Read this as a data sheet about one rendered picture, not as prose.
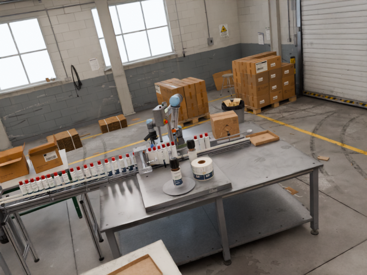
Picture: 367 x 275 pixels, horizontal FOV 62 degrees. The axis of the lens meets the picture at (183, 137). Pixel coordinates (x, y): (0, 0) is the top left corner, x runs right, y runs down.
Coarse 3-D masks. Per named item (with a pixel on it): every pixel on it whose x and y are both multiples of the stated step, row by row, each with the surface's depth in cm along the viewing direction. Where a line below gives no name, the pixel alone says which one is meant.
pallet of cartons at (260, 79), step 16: (240, 64) 686; (256, 64) 645; (272, 64) 664; (288, 64) 690; (240, 80) 706; (256, 80) 656; (272, 80) 675; (288, 80) 697; (240, 96) 725; (256, 96) 670; (272, 96) 689; (288, 96) 710; (256, 112) 683
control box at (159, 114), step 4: (156, 108) 326; (156, 112) 322; (160, 112) 320; (156, 116) 324; (160, 116) 322; (164, 116) 327; (168, 116) 336; (156, 120) 326; (160, 120) 324; (164, 120) 326; (168, 120) 336; (156, 124) 328; (160, 124) 326; (164, 124) 326
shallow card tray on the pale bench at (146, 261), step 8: (144, 256) 217; (128, 264) 213; (136, 264) 215; (144, 264) 213; (152, 264) 212; (112, 272) 208; (120, 272) 210; (128, 272) 209; (136, 272) 208; (144, 272) 206; (152, 272) 205; (160, 272) 204
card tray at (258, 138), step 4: (260, 132) 374; (264, 132) 376; (268, 132) 376; (248, 136) 372; (252, 136) 374; (256, 136) 372; (260, 136) 370; (264, 136) 368; (268, 136) 366; (272, 136) 364; (276, 136) 358; (252, 140) 364; (256, 140) 362; (260, 140) 360; (264, 140) 350; (268, 140) 351; (272, 140) 352; (256, 144) 348; (260, 144) 350
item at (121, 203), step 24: (264, 144) 350; (288, 144) 340; (120, 168) 356; (240, 168) 308; (264, 168) 301; (288, 168) 293; (312, 168) 287; (120, 192) 305; (216, 192) 276; (120, 216) 267; (144, 216) 261
